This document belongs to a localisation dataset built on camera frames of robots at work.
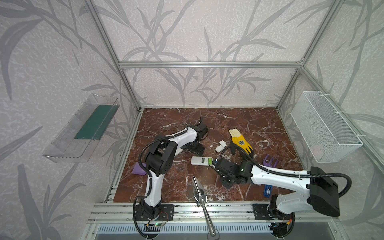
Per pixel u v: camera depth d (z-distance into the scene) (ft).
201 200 2.53
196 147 2.81
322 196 1.35
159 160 1.74
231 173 1.98
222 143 3.27
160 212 2.32
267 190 2.55
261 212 2.41
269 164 2.95
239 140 3.25
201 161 2.97
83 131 2.15
